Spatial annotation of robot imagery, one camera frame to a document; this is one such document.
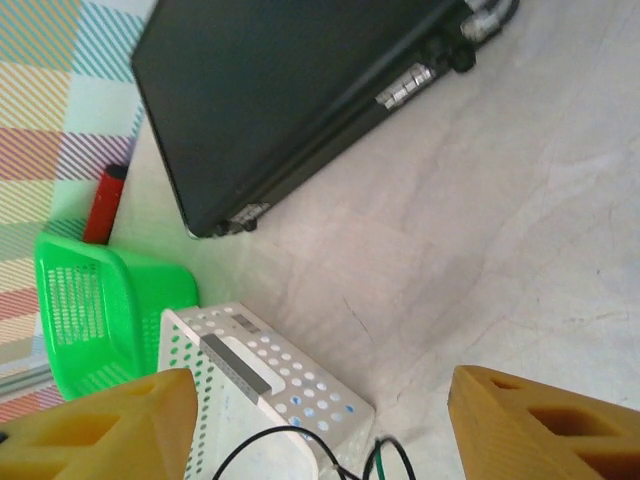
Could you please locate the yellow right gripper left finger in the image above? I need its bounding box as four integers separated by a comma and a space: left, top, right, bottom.
0, 368, 199, 480

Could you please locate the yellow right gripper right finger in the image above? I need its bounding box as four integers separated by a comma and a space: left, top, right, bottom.
447, 364, 640, 480

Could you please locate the green cable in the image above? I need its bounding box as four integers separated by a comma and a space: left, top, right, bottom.
373, 442, 391, 480

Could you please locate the black cable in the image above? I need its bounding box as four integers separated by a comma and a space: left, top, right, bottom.
212, 427, 417, 480

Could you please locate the green plastic basket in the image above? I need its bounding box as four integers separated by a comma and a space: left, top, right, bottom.
33, 230, 200, 401

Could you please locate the white perforated plastic basket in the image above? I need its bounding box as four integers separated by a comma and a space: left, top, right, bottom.
157, 300, 376, 480

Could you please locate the red cylinder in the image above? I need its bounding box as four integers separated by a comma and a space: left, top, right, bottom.
83, 163, 129, 246

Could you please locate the black ribbed case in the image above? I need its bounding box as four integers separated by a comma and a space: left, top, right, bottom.
130, 0, 521, 240

